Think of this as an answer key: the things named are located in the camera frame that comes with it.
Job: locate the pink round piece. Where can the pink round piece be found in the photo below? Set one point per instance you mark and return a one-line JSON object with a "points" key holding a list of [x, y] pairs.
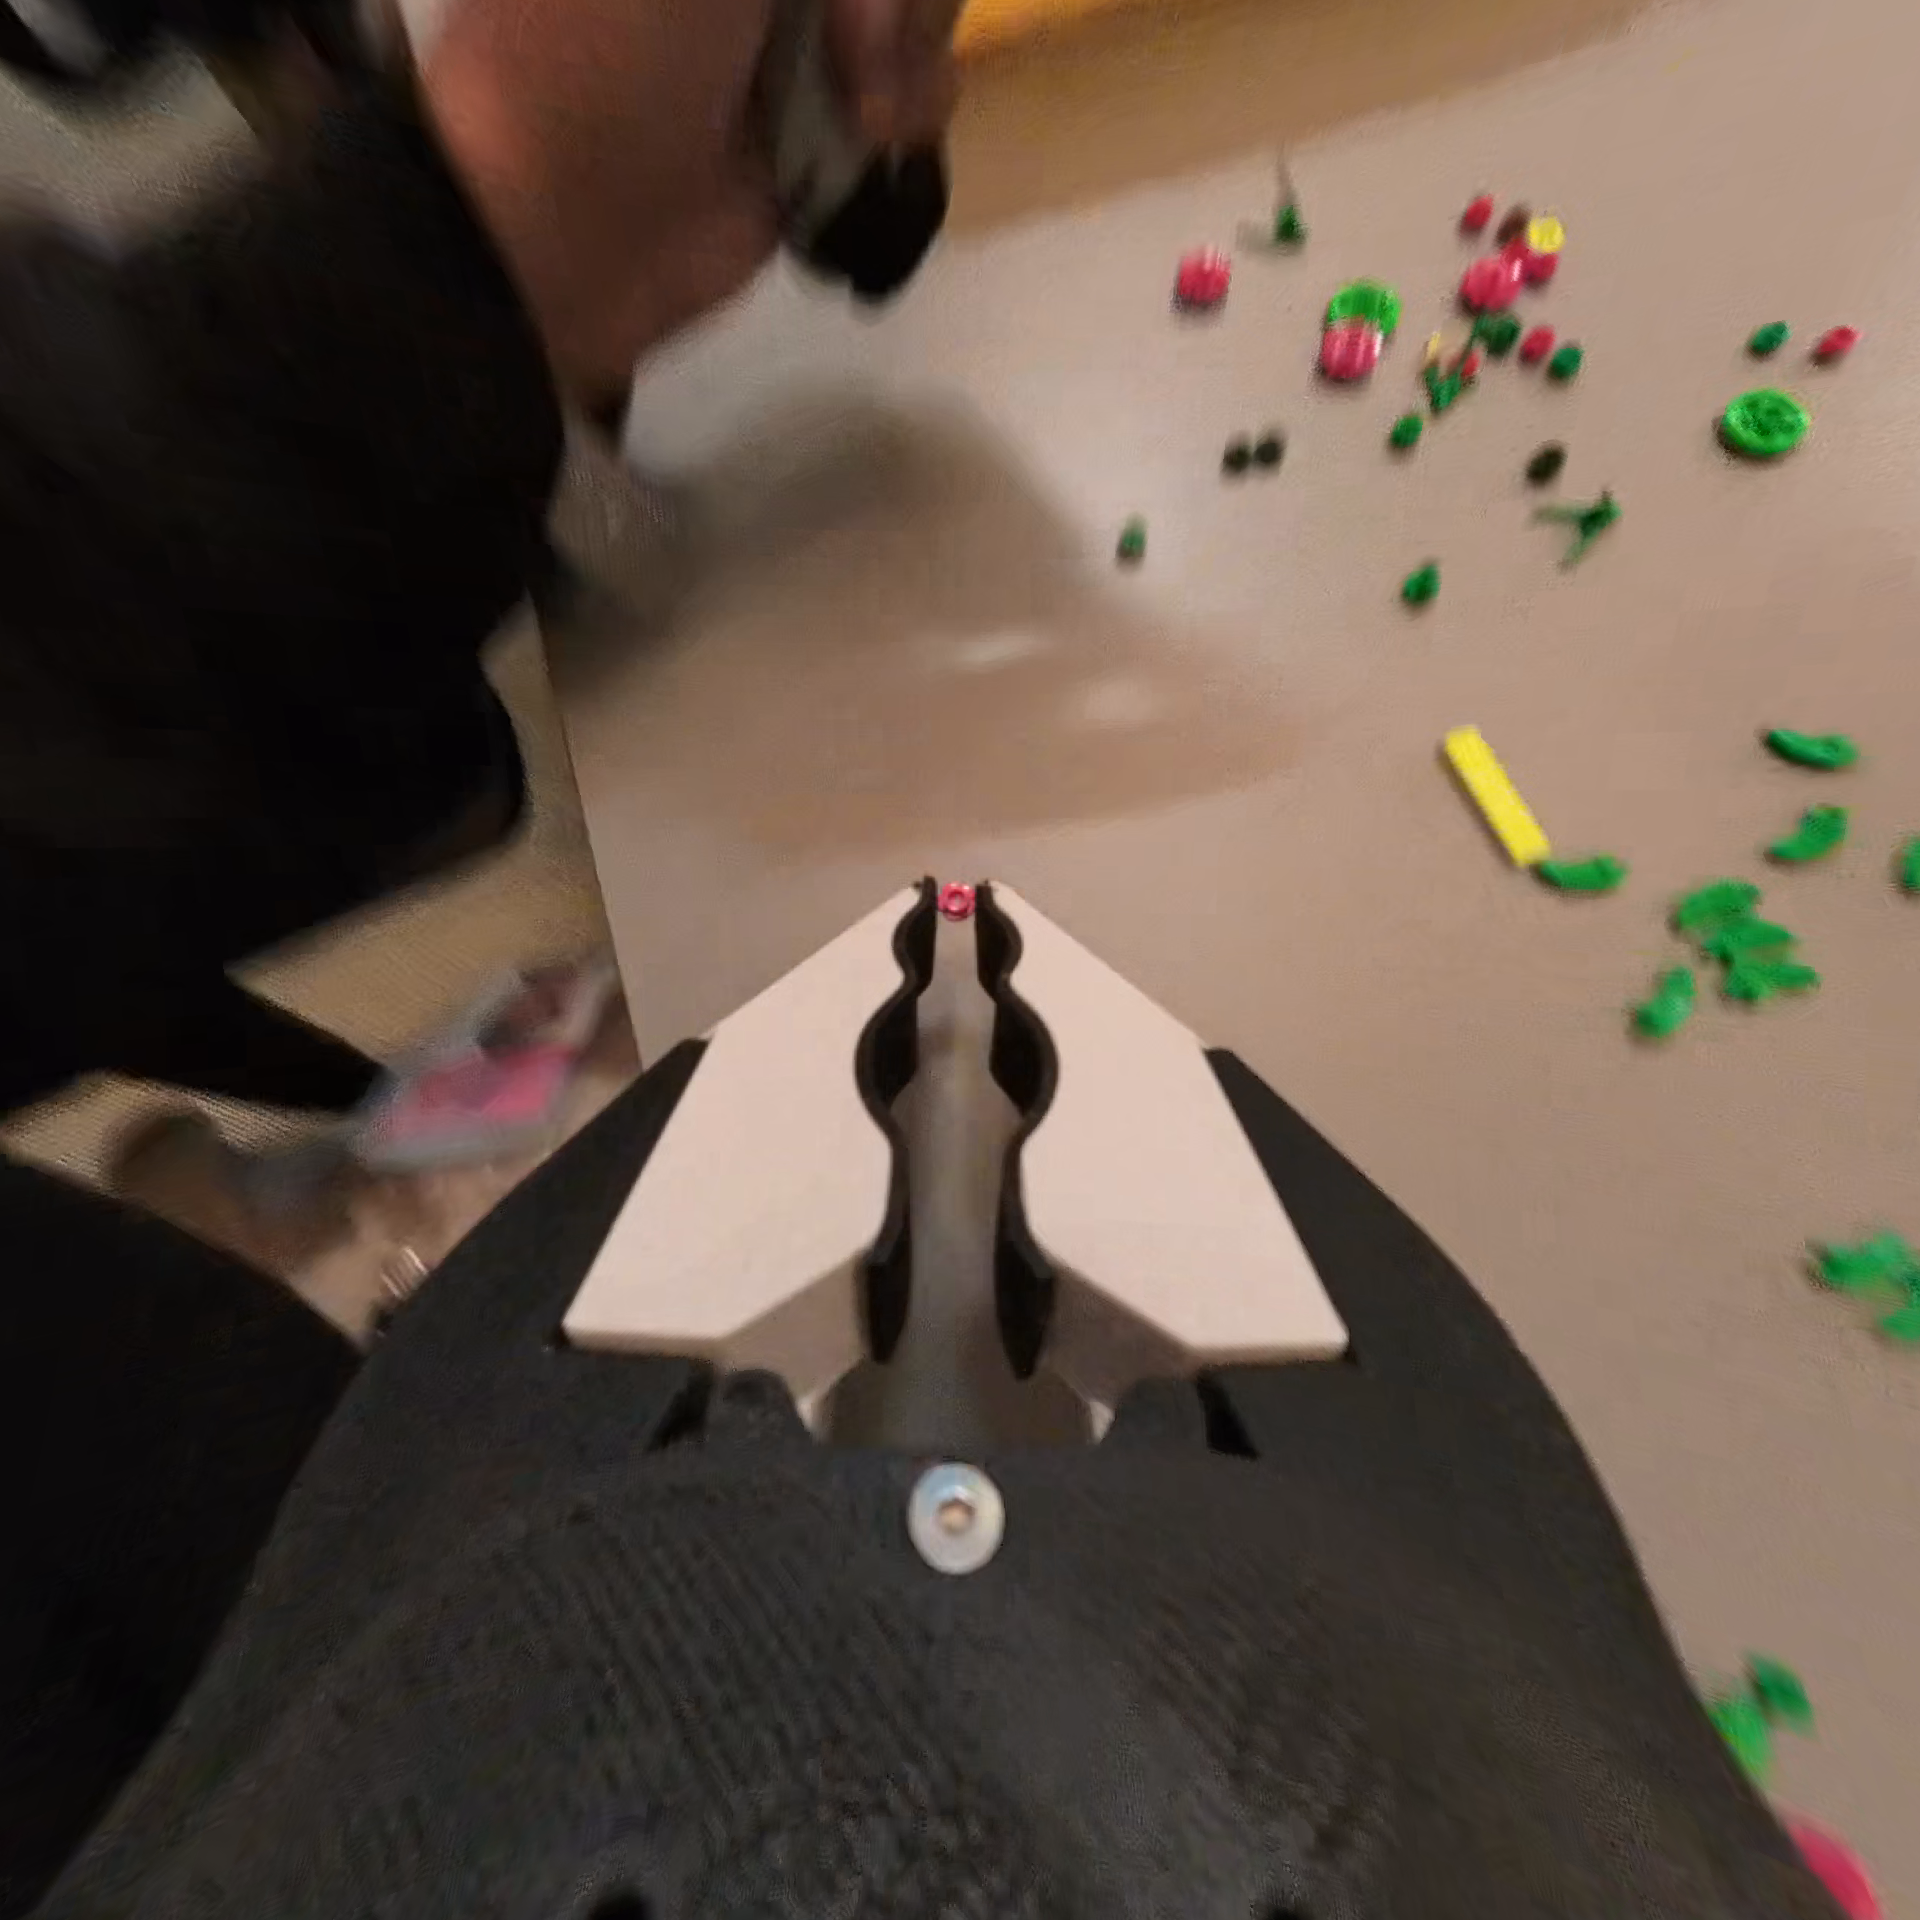
{"points": [[1852, 1875]]}

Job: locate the small dark brown stud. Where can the small dark brown stud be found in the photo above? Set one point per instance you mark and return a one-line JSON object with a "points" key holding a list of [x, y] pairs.
{"points": [[1545, 464]]}

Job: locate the person's left hand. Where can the person's left hand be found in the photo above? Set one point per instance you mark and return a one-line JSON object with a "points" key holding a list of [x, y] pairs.
{"points": [[630, 166]]}

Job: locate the large red round piece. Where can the large red round piece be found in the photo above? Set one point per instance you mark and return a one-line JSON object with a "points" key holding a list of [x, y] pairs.
{"points": [[1489, 285], [1346, 356], [1202, 279]]}

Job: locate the scattered green leaf pieces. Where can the scattered green leaf pieces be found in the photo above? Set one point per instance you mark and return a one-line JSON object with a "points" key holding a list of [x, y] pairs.
{"points": [[1725, 915]]}

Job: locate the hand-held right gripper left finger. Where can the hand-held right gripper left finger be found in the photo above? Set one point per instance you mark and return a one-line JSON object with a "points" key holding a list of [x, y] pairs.
{"points": [[735, 1200]]}

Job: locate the yellow flat brick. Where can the yellow flat brick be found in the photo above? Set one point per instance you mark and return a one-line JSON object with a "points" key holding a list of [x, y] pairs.
{"points": [[1496, 796]]}

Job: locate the person's left forearm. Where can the person's left forearm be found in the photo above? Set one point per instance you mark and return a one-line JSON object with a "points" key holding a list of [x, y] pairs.
{"points": [[271, 599]]}

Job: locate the person's black clothing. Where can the person's black clothing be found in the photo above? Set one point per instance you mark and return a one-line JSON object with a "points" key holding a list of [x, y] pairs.
{"points": [[119, 1500]]}

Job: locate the green plant piece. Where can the green plant piece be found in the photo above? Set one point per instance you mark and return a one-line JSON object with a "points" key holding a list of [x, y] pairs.
{"points": [[1746, 1725], [1868, 1268], [1442, 390]]}

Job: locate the green round gear piece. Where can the green round gear piece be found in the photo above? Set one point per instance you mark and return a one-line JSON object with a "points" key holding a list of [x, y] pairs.
{"points": [[1766, 425]]}

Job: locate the pink object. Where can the pink object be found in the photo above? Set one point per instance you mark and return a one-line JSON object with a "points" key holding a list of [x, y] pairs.
{"points": [[465, 1088]]}

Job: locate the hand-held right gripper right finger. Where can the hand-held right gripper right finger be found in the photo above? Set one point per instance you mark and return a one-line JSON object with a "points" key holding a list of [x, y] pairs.
{"points": [[1172, 1200]]}

